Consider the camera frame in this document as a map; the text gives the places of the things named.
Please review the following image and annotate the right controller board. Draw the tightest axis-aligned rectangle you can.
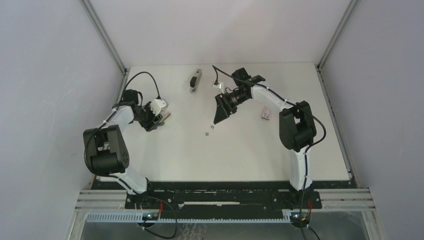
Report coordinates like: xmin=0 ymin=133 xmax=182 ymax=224
xmin=289 ymin=212 xmax=311 ymax=229

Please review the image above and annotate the left controller board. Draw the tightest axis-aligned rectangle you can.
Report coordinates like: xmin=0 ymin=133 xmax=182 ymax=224
xmin=142 ymin=213 xmax=160 ymax=222

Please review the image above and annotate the closed red staple box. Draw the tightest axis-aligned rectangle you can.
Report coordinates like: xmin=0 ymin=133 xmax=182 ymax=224
xmin=261 ymin=106 xmax=272 ymax=120

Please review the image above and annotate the left aluminium frame post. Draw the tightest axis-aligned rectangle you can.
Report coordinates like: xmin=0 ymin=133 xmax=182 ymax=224
xmin=79 ymin=0 xmax=127 ymax=99

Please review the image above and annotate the right aluminium frame post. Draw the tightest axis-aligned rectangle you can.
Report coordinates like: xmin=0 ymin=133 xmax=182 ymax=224
xmin=316 ymin=0 xmax=360 ymax=77

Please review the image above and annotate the right black camera cable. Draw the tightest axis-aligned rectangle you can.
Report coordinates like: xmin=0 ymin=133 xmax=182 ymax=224
xmin=211 ymin=64 xmax=328 ymax=240

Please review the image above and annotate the black camera cable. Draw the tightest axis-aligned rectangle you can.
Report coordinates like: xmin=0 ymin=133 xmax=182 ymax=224
xmin=211 ymin=64 xmax=328 ymax=240
xmin=83 ymin=71 xmax=178 ymax=239

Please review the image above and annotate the left black camera cable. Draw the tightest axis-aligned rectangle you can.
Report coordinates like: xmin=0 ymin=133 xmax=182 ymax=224
xmin=83 ymin=71 xmax=178 ymax=239

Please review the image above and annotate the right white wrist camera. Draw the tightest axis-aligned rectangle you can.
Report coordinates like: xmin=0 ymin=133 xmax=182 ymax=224
xmin=212 ymin=81 xmax=224 ymax=90

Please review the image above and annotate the aluminium frame post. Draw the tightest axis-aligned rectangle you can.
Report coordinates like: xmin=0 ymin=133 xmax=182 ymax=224
xmin=79 ymin=0 xmax=127 ymax=99
xmin=316 ymin=0 xmax=360 ymax=77

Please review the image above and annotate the grey black long stapler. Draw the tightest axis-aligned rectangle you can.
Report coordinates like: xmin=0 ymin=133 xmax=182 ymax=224
xmin=189 ymin=69 xmax=202 ymax=94

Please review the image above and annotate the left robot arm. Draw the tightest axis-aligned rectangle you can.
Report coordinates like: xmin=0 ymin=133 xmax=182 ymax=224
xmin=83 ymin=89 xmax=169 ymax=209

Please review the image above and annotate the controller board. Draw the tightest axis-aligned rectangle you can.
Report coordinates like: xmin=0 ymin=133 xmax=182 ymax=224
xmin=142 ymin=213 xmax=160 ymax=222
xmin=289 ymin=212 xmax=311 ymax=229

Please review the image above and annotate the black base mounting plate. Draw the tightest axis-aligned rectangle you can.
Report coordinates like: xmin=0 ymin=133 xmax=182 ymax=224
xmin=88 ymin=180 xmax=357 ymax=219

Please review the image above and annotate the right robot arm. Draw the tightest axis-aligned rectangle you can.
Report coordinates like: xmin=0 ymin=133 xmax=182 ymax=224
xmin=213 ymin=67 xmax=317 ymax=208

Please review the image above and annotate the white cable duct rail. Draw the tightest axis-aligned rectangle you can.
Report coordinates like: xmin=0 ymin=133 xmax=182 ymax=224
xmin=85 ymin=211 xmax=292 ymax=224

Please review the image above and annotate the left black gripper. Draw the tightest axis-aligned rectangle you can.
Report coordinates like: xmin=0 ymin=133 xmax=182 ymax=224
xmin=134 ymin=101 xmax=163 ymax=132

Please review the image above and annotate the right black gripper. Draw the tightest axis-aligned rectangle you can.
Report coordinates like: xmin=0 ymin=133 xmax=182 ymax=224
xmin=214 ymin=90 xmax=250 ymax=125

